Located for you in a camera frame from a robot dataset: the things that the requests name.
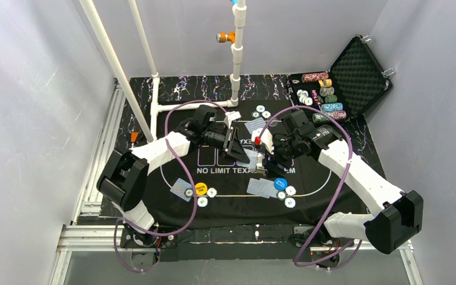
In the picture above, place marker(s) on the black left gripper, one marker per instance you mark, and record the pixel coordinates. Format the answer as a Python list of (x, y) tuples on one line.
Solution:
[(228, 139)]

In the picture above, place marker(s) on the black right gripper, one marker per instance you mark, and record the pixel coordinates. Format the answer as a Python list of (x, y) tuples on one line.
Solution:
[(272, 156)]

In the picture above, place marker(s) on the blue playing card deck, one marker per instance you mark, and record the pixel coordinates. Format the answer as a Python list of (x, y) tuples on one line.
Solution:
[(260, 163)]

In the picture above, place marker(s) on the blue small blind button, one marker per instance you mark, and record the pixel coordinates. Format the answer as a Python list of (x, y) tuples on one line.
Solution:
[(280, 184)]

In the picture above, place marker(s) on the blue-backed playing card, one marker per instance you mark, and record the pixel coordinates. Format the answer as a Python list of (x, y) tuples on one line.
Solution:
[(268, 188), (179, 188), (254, 124), (257, 187), (253, 160)]

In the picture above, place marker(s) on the white blue poker chip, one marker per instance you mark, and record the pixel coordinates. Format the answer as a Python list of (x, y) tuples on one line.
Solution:
[(291, 191), (211, 192), (266, 114)]

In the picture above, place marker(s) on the white light-blue ten chip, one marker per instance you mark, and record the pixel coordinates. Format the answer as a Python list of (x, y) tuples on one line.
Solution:
[(290, 202)]

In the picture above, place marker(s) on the yellow big blind button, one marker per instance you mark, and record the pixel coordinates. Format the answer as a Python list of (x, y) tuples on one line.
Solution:
[(201, 188)]

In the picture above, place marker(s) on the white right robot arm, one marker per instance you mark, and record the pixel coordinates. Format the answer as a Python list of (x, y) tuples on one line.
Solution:
[(394, 216)]

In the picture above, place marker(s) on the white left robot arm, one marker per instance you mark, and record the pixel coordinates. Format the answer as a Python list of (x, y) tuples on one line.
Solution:
[(124, 176)]

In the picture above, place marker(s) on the black poker felt mat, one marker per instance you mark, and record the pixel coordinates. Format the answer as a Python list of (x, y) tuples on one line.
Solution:
[(314, 183)]

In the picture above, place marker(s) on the green and pink chip row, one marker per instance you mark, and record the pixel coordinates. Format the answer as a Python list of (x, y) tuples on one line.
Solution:
[(335, 115)]

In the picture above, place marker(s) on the white chips in case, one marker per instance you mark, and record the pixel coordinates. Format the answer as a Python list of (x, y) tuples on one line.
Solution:
[(304, 97)]

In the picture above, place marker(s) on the blue chip row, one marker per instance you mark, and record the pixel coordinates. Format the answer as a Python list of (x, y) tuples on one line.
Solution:
[(332, 107)]

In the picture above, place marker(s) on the dark green chip row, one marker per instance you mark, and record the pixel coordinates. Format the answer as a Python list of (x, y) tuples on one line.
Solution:
[(327, 95)]

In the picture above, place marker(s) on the yellow chip row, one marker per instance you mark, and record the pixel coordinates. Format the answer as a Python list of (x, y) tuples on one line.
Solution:
[(325, 83)]

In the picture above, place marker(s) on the red white chip row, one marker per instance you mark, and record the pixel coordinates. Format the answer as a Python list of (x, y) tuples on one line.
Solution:
[(315, 76)]

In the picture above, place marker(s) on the orange clamp knob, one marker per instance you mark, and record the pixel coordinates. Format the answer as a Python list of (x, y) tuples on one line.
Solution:
[(223, 37)]

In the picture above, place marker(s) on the black poker chip case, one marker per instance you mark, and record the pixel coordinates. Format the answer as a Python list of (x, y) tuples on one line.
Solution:
[(357, 78)]

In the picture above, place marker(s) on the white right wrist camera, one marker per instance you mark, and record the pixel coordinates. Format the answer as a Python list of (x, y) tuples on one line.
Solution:
[(263, 139)]

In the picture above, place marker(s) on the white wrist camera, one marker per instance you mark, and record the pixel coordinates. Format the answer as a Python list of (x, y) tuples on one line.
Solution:
[(231, 117), (263, 139)]

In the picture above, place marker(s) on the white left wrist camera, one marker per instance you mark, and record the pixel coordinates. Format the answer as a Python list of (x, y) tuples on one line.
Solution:
[(231, 117)]

